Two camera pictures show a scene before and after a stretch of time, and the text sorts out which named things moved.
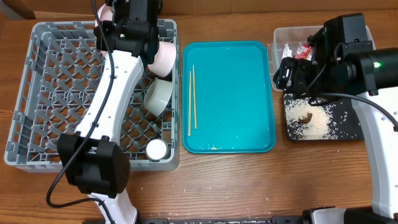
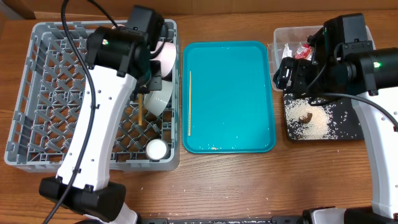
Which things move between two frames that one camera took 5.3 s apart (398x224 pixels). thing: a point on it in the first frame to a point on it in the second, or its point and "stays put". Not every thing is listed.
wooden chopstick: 194,99 to 140,109
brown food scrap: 307,119 stays put
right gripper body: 306,81 stays put
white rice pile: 306,119 stays put
